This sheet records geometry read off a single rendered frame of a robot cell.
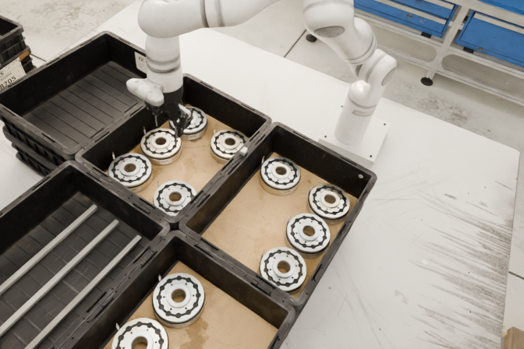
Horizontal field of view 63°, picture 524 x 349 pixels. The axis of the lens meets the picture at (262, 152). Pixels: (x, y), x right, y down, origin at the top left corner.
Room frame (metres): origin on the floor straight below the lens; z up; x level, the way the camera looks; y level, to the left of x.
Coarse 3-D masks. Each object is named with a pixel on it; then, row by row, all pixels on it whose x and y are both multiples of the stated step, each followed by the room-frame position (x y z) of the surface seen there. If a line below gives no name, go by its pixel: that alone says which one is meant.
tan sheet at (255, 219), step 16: (256, 176) 0.69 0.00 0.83; (304, 176) 0.72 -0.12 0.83; (240, 192) 0.63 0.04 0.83; (256, 192) 0.64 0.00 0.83; (304, 192) 0.66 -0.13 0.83; (240, 208) 0.58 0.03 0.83; (256, 208) 0.59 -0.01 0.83; (272, 208) 0.60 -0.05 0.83; (288, 208) 0.61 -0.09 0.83; (304, 208) 0.62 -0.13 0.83; (224, 224) 0.53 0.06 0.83; (240, 224) 0.54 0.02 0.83; (256, 224) 0.55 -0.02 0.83; (272, 224) 0.55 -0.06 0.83; (336, 224) 0.59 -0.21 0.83; (208, 240) 0.48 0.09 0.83; (224, 240) 0.49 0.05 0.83; (240, 240) 0.50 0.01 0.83; (256, 240) 0.50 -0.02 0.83; (272, 240) 0.51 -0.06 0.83; (240, 256) 0.46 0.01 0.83; (256, 256) 0.46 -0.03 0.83; (320, 256) 0.49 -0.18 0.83; (256, 272) 0.43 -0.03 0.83
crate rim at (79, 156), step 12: (204, 84) 0.90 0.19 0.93; (228, 96) 0.86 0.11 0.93; (144, 108) 0.77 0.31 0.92; (252, 108) 0.83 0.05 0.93; (120, 120) 0.71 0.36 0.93; (108, 132) 0.67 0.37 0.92; (96, 144) 0.62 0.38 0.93; (240, 156) 0.66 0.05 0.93; (96, 168) 0.55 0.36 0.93; (228, 168) 0.62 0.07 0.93; (108, 180) 0.53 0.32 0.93; (216, 180) 0.58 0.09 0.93; (132, 192) 0.51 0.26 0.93; (204, 192) 0.54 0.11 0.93; (144, 204) 0.49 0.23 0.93; (192, 204) 0.51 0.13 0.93; (168, 216) 0.47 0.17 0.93; (180, 216) 0.47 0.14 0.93
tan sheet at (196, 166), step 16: (160, 128) 0.80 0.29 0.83; (208, 128) 0.83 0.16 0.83; (224, 128) 0.84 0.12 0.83; (192, 144) 0.76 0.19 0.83; (208, 144) 0.77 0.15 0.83; (176, 160) 0.69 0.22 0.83; (192, 160) 0.70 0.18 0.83; (208, 160) 0.71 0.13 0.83; (160, 176) 0.64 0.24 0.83; (176, 176) 0.64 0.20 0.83; (192, 176) 0.65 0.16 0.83; (208, 176) 0.66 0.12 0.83; (144, 192) 0.58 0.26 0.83
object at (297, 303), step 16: (272, 128) 0.77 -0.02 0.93; (288, 128) 0.78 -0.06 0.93; (256, 144) 0.72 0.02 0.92; (320, 144) 0.75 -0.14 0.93; (240, 160) 0.65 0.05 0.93; (224, 176) 0.60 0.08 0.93; (208, 192) 0.54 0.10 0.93; (368, 192) 0.62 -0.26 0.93; (192, 208) 0.50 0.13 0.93; (352, 208) 0.57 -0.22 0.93; (336, 240) 0.48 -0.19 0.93; (224, 256) 0.40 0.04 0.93; (320, 272) 0.40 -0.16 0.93; (272, 288) 0.35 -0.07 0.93; (304, 288) 0.36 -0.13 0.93
